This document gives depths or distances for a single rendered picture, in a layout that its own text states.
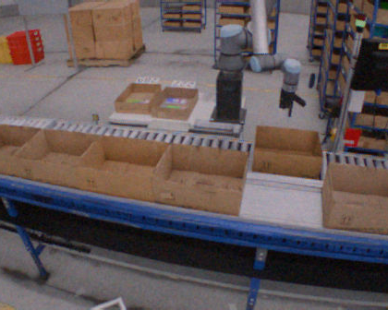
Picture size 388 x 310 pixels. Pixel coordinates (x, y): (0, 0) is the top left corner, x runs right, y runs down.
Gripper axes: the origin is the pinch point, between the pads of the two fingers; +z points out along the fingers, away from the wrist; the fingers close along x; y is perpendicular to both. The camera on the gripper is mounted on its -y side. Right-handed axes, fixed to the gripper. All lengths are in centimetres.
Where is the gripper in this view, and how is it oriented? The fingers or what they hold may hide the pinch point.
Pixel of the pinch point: (289, 118)
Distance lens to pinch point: 207.6
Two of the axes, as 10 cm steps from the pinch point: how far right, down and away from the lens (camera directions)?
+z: 0.5, 7.5, 6.6
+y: -9.7, -1.2, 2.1
